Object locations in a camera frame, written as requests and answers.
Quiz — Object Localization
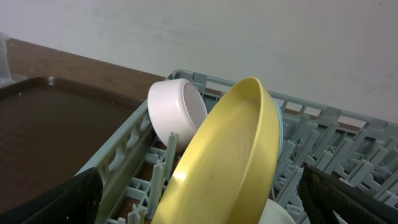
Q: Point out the clear plastic bin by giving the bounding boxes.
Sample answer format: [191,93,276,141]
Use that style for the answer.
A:
[0,33,27,88]

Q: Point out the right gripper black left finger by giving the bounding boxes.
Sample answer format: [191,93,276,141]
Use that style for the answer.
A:
[1,167,103,224]

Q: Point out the dark brown tray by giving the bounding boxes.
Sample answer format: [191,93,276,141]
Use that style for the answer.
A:
[1,77,141,213]

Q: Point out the cream white cup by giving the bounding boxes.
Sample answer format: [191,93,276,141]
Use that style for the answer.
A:
[258,199,295,224]

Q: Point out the grey dishwasher rack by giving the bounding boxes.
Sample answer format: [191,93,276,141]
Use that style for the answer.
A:
[74,69,398,224]

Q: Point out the pink bowl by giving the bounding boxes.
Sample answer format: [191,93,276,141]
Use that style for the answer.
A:
[147,78,208,152]

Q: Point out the light blue bowl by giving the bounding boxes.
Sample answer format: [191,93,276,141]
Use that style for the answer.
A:
[274,100,284,159]

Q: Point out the yellow plate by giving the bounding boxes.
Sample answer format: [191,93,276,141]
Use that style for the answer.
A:
[152,77,280,224]

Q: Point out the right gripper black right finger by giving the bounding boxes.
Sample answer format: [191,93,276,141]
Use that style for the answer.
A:
[298,166,397,224]

